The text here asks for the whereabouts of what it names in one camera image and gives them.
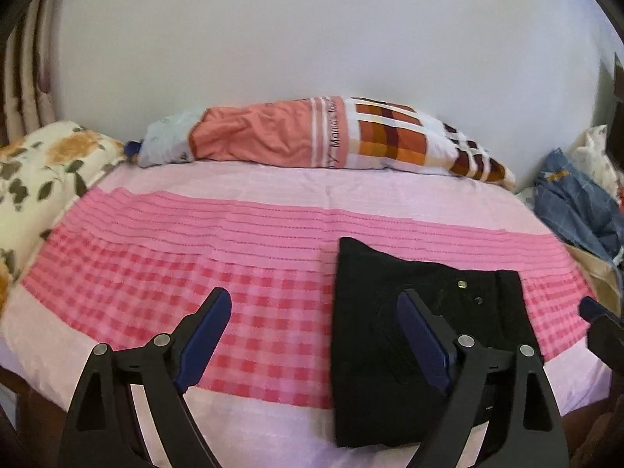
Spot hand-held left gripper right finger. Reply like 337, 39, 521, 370
396, 289, 570, 468

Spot white floral cloth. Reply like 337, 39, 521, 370
568, 124, 623, 202

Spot brown wooden bed frame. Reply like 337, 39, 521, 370
0, 365, 624, 468

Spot striped floral curtain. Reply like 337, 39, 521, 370
0, 0, 65, 148

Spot dark wooden frame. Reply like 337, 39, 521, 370
603, 53, 624, 153

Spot pink checked bedsheet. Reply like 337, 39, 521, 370
0, 161, 613, 468

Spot blue plaid cloth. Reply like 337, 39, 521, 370
534, 149, 624, 267

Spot white yellow floral pillow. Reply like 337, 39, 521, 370
0, 121, 127, 314

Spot beige cloth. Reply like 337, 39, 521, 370
565, 244, 624, 314

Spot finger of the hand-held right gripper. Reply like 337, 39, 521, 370
578, 296, 624, 367

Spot black pants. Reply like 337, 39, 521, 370
330, 237, 545, 449

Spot orange checked pillow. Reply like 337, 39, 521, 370
138, 96, 516, 191

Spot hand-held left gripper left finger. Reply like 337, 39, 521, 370
57, 287, 233, 468

